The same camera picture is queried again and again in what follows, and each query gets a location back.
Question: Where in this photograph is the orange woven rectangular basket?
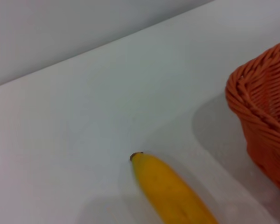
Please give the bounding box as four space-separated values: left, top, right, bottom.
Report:
225 38 280 196

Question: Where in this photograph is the yellow banana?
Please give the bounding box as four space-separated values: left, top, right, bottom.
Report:
130 151 220 224

